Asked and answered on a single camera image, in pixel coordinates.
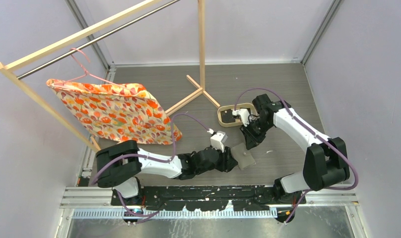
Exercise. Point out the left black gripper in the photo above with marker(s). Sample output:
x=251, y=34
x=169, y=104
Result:
x=227, y=161

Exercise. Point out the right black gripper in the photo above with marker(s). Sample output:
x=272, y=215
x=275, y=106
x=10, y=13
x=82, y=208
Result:
x=251, y=140

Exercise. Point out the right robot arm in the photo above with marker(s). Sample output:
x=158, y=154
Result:
x=324, y=163

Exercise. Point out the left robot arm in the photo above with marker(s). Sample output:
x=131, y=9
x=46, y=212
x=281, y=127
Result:
x=119, y=164

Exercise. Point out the black VIP card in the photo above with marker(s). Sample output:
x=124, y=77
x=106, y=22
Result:
x=227, y=117

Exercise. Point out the oval wooden tray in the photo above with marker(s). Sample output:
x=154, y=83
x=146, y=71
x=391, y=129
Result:
x=238, y=122

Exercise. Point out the floral orange cloth bag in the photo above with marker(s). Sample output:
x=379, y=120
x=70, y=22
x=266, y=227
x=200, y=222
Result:
x=117, y=112

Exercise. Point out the metal rack rod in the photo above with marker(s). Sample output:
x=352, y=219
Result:
x=88, y=31

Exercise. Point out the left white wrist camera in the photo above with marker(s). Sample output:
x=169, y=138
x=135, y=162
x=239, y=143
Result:
x=217, y=139

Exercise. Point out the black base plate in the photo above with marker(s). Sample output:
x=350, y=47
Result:
x=210, y=198

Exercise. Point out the aluminium frame rail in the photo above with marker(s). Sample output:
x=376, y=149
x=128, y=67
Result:
x=105, y=203

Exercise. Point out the pink wire hanger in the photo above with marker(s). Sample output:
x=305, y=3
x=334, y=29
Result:
x=86, y=72

